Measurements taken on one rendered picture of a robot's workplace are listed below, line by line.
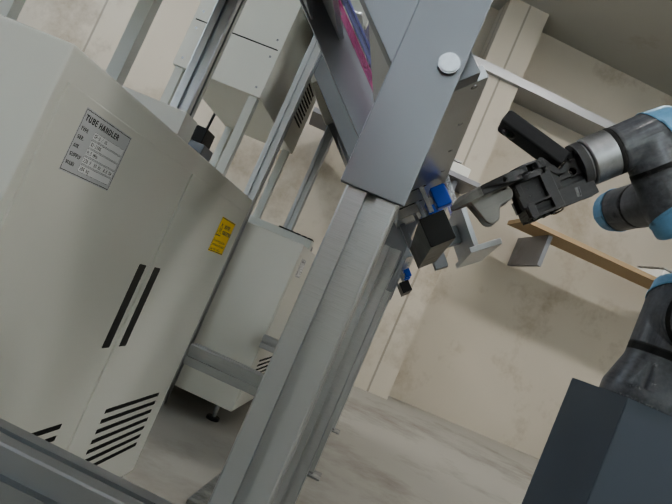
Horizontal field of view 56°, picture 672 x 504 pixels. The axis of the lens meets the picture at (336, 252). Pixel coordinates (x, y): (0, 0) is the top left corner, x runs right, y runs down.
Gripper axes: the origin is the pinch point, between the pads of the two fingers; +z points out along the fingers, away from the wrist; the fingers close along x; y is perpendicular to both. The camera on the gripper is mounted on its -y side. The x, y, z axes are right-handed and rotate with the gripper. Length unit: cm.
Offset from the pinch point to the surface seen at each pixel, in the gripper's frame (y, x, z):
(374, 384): 51, 343, 43
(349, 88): -30.8, 19.0, 6.7
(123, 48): -56, 17, 44
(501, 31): -145, 340, -137
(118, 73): -51, 17, 47
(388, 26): -9, -49, 8
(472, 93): -2.4, -44.4, 2.7
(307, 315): 10, -53, 22
